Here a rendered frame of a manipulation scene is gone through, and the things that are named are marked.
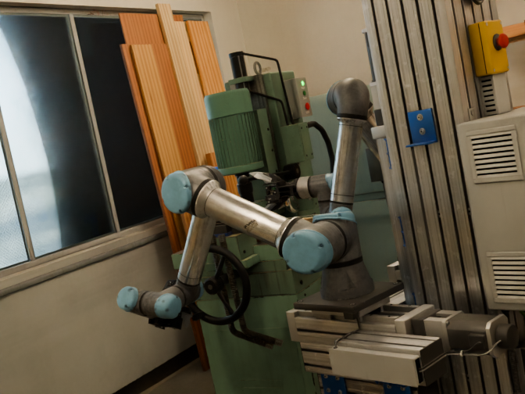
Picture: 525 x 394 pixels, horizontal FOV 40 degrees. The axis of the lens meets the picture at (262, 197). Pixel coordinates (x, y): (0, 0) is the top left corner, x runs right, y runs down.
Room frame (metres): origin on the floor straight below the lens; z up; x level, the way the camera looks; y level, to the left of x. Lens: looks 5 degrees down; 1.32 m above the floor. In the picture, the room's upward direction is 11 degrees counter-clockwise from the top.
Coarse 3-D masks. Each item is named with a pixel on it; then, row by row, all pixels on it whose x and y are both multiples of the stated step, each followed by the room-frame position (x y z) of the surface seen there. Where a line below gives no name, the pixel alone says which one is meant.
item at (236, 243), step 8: (216, 240) 2.57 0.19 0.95; (232, 240) 2.54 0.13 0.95; (240, 240) 2.55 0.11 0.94; (248, 240) 2.60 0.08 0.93; (256, 240) 2.65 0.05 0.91; (232, 248) 2.54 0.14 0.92; (240, 248) 2.54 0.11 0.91; (248, 248) 2.59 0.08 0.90; (208, 256) 2.60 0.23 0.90; (240, 256) 2.53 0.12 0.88
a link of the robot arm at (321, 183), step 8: (312, 176) 2.44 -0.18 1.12; (320, 176) 2.42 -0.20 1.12; (328, 176) 2.40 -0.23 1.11; (312, 184) 2.42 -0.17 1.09; (320, 184) 2.40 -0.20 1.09; (328, 184) 2.38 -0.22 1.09; (312, 192) 2.42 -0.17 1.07; (320, 192) 2.40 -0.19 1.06; (328, 192) 2.39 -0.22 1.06; (320, 200) 2.41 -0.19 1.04
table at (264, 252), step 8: (256, 248) 2.61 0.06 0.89; (264, 248) 2.59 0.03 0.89; (272, 248) 2.57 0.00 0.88; (176, 256) 2.78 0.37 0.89; (248, 256) 2.58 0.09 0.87; (256, 256) 2.59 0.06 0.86; (264, 256) 2.59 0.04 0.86; (272, 256) 2.58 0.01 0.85; (280, 256) 2.56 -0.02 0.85; (176, 264) 2.79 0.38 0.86; (208, 264) 2.60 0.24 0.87; (224, 264) 2.57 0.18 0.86; (232, 264) 2.55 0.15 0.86; (248, 264) 2.53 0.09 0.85
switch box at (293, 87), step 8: (288, 80) 2.96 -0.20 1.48; (296, 80) 2.95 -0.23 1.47; (304, 80) 3.01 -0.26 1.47; (288, 88) 2.97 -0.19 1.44; (296, 88) 2.95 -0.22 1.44; (304, 88) 3.00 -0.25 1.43; (288, 96) 2.97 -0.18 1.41; (296, 96) 2.95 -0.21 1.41; (304, 96) 2.99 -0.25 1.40; (296, 104) 2.96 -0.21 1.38; (304, 104) 2.98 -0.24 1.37; (288, 112) 2.98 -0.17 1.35; (296, 112) 2.96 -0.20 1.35; (304, 112) 2.96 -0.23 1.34
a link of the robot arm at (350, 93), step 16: (352, 80) 2.33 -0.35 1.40; (336, 96) 2.33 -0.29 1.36; (352, 96) 2.28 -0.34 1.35; (368, 96) 2.31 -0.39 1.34; (352, 112) 2.27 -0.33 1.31; (352, 128) 2.28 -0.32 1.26; (352, 144) 2.28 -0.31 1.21; (336, 160) 2.30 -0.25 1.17; (352, 160) 2.28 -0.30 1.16; (336, 176) 2.29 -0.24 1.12; (352, 176) 2.28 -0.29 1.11; (336, 192) 2.28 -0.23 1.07; (352, 192) 2.28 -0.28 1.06; (336, 208) 2.27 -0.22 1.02
